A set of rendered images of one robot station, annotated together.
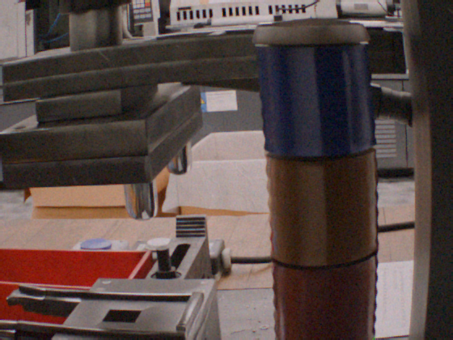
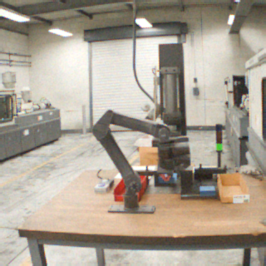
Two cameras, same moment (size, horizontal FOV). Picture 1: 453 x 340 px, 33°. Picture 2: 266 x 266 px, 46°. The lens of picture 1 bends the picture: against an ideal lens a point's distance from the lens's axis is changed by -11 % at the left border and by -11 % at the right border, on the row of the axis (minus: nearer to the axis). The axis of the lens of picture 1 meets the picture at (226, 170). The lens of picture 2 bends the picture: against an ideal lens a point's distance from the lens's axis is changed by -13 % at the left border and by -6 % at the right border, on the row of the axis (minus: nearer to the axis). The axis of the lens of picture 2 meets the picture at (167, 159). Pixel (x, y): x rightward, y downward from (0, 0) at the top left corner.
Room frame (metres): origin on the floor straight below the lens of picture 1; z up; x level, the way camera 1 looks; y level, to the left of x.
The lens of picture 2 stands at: (0.69, 1.80, 1.40)
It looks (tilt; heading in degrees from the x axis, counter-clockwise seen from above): 12 degrees down; 266
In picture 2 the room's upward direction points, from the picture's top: 2 degrees counter-clockwise
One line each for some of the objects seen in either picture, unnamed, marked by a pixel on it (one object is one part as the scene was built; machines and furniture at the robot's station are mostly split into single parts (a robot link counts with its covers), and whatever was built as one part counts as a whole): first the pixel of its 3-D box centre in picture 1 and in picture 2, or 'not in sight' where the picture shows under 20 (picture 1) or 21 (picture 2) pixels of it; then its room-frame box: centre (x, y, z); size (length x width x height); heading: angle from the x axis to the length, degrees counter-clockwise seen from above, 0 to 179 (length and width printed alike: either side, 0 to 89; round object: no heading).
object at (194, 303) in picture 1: (191, 325); not in sight; (0.54, 0.03, 0.98); 0.07 x 0.01 x 0.03; 171
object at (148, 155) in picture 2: not in sight; (158, 151); (0.44, -3.47, 0.40); 0.67 x 0.60 x 0.50; 73
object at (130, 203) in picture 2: not in sight; (130, 201); (0.75, 0.45, 0.94); 0.20 x 0.07 x 0.08; 171
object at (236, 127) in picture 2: not in sight; (250, 128); (-1.71, -5.30, 0.49); 5.51 x 1.02 x 0.97; 78
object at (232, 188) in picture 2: not in sight; (233, 188); (0.28, 0.32, 0.93); 0.25 x 0.13 x 0.08; 81
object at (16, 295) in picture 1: (46, 299); not in sight; (0.60, 0.16, 0.98); 0.07 x 0.02 x 0.01; 81
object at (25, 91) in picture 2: not in sight; (23, 91); (4.07, -7.31, 1.60); 2.54 x 0.84 x 1.26; 78
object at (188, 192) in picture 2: not in sight; (199, 191); (0.43, 0.28, 0.91); 0.17 x 0.16 x 0.02; 171
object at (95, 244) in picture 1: (96, 249); not in sight; (0.91, 0.16, 0.93); 0.04 x 0.04 x 0.02
